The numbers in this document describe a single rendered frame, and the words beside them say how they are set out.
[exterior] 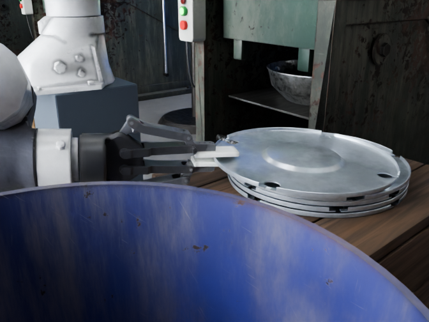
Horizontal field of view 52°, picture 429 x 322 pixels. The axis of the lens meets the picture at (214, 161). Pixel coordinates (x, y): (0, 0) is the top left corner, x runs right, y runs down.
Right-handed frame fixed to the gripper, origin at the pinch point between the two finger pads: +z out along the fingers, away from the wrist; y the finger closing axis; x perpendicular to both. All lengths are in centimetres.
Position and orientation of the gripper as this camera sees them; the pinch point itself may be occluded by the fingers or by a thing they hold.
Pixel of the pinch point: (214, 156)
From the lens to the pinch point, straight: 68.7
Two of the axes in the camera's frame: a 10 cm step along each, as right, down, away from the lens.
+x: -2.5, -3.7, 9.0
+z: 9.7, -0.2, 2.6
